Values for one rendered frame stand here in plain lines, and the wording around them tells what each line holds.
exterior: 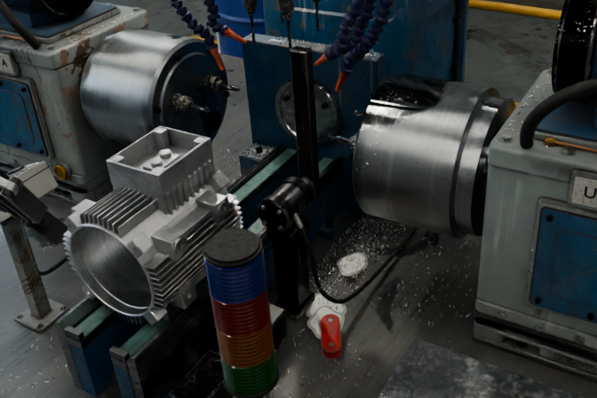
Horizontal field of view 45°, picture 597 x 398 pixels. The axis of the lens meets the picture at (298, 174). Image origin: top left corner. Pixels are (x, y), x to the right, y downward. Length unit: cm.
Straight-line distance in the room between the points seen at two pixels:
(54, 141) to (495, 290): 96
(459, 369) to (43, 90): 99
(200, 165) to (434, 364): 44
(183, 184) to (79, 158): 56
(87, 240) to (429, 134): 54
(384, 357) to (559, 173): 41
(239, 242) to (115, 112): 75
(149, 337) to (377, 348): 36
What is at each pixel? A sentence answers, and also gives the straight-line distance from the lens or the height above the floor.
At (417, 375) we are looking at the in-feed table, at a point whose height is 92.
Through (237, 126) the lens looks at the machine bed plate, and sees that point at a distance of 186.
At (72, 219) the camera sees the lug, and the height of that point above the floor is 109.
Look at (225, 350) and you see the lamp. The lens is 79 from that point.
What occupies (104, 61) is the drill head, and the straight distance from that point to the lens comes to 146.
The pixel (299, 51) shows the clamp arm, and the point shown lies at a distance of 108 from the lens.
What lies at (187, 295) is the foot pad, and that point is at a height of 98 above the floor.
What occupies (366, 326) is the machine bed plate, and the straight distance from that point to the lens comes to 123.
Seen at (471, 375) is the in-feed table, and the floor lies 92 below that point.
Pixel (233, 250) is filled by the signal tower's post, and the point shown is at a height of 122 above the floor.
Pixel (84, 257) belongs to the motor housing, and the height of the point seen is 100.
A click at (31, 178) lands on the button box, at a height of 107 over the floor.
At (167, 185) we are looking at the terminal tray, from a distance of 102.
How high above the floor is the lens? 164
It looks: 31 degrees down
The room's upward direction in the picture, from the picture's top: 4 degrees counter-clockwise
